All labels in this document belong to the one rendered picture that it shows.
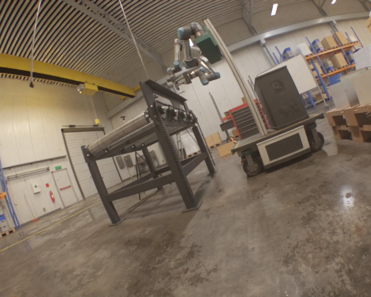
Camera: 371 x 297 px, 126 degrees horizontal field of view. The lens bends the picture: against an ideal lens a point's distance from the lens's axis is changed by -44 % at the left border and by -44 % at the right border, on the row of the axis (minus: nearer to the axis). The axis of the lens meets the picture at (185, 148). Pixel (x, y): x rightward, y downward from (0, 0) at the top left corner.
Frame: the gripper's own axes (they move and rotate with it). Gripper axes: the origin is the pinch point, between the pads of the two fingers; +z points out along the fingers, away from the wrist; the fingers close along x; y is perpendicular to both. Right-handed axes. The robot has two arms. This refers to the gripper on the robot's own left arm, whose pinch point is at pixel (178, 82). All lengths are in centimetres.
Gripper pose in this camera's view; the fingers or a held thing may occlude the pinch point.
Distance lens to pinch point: 185.7
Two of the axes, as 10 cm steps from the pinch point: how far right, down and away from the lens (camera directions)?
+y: 2.9, -1.1, 9.5
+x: -3.7, -9.3, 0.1
